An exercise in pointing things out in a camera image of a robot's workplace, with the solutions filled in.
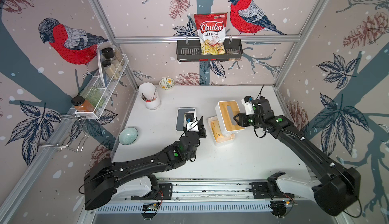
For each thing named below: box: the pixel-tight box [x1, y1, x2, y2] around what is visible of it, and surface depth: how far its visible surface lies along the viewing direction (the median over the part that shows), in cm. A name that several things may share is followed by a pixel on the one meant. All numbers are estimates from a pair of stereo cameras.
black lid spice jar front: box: [101, 59, 120, 80], surface depth 79 cm
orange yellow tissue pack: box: [210, 119, 235, 142], surface depth 89 cm
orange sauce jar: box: [70, 95, 95, 113], surface depth 63 cm
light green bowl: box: [118, 126, 139, 145], surface depth 92 cm
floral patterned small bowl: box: [159, 77, 175, 90], surface depth 124 cm
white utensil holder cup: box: [138, 82, 162, 110], surface depth 103 cm
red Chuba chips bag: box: [193, 12, 228, 56], surface depth 83 cm
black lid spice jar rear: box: [101, 47, 123, 72], surface depth 81 cm
